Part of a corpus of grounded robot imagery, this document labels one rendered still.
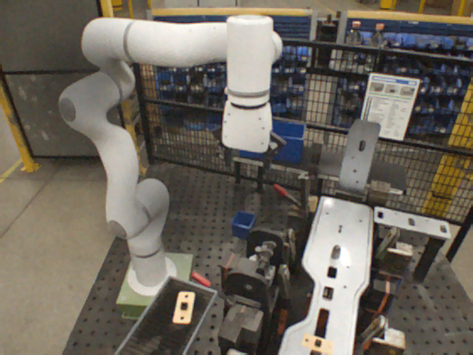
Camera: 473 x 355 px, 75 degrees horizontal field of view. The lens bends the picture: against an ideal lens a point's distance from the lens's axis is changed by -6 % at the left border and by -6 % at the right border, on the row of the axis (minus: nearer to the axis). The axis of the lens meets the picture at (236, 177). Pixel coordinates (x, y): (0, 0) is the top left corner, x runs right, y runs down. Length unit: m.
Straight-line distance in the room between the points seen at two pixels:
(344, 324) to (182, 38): 0.84
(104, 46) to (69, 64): 2.46
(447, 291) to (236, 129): 1.25
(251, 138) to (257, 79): 0.13
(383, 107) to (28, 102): 3.07
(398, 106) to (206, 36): 1.08
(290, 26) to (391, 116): 1.72
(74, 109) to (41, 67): 2.55
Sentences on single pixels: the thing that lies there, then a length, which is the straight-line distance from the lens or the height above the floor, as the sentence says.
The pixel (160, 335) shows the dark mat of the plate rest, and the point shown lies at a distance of 0.81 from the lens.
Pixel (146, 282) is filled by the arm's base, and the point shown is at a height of 0.84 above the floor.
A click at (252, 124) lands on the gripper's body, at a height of 1.56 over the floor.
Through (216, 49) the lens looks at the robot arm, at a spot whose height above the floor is 1.69.
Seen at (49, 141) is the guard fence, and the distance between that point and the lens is 3.73.
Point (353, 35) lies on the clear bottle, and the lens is 1.61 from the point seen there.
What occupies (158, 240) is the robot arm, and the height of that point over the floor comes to 1.04.
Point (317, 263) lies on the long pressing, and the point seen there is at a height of 1.00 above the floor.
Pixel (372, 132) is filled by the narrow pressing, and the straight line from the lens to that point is 1.35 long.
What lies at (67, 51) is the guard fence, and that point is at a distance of 3.22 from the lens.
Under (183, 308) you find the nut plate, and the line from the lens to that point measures 0.83.
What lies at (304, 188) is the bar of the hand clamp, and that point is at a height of 1.17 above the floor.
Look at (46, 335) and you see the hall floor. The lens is 2.40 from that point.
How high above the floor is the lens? 1.85
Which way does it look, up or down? 34 degrees down
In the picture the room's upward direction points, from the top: straight up
